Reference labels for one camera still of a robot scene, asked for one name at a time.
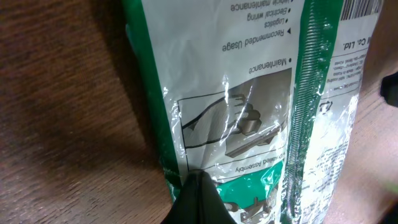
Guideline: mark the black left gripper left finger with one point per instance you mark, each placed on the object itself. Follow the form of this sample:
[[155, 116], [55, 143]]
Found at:
[[186, 208]]

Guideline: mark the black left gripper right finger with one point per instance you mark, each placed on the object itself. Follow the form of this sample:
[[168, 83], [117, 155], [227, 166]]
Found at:
[[211, 209]]

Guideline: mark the green 3M package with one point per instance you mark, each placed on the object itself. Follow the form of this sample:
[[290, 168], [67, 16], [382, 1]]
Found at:
[[261, 95]]

